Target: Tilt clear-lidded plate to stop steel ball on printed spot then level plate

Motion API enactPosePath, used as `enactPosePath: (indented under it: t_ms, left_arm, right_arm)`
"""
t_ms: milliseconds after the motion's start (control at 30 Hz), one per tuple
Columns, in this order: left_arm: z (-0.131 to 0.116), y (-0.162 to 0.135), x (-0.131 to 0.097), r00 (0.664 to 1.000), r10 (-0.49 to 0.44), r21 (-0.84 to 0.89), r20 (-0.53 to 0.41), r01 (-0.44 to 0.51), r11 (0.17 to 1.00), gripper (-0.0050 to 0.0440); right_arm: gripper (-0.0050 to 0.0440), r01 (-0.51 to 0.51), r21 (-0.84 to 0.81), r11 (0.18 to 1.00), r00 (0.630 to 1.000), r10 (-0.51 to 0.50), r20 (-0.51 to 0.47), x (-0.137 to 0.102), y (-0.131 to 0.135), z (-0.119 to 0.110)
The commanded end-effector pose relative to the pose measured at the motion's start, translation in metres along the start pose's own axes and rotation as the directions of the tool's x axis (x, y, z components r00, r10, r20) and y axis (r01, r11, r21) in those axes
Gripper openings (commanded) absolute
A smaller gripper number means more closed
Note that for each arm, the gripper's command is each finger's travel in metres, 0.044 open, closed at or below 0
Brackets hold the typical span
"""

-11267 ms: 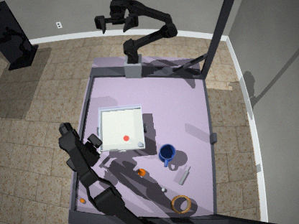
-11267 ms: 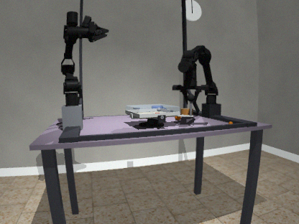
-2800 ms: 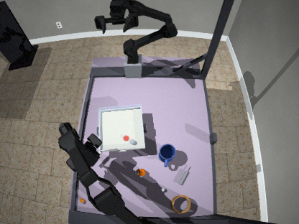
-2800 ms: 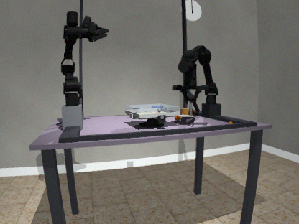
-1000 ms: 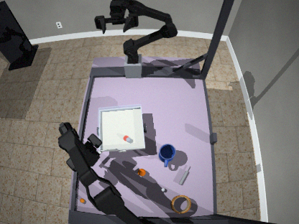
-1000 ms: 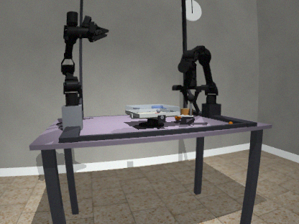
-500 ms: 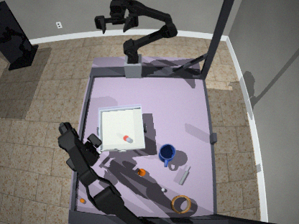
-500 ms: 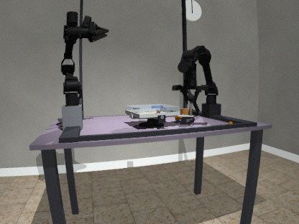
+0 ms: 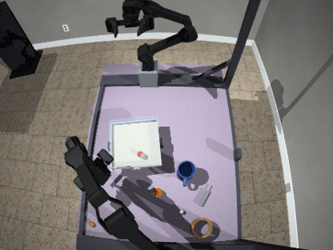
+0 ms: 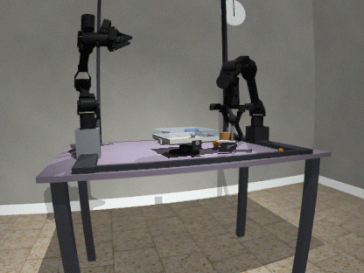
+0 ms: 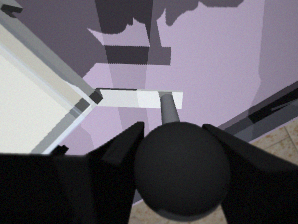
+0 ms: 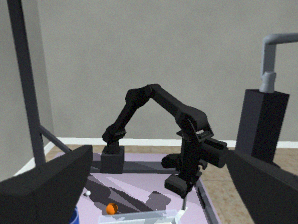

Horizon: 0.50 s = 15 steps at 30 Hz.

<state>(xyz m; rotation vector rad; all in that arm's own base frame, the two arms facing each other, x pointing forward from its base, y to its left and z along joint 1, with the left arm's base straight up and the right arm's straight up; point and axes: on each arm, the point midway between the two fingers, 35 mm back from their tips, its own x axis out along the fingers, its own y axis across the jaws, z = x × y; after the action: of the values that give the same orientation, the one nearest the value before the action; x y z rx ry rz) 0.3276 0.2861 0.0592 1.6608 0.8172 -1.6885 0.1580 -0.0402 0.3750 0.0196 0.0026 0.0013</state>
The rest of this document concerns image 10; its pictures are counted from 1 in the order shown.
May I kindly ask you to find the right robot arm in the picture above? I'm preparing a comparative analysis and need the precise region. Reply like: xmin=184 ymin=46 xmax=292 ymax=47
xmin=74 ymin=14 xmax=111 ymax=130

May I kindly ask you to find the brown tape roll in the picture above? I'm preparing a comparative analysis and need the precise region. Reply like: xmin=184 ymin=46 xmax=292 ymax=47
xmin=220 ymin=132 xmax=235 ymax=141

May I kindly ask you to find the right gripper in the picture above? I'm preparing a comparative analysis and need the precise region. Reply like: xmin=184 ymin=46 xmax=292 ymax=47
xmin=94 ymin=26 xmax=132 ymax=52

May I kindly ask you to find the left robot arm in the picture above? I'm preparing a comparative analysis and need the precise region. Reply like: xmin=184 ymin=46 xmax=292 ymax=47
xmin=216 ymin=55 xmax=266 ymax=127

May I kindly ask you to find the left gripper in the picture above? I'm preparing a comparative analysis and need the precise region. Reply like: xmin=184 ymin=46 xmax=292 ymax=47
xmin=209 ymin=90 xmax=255 ymax=128

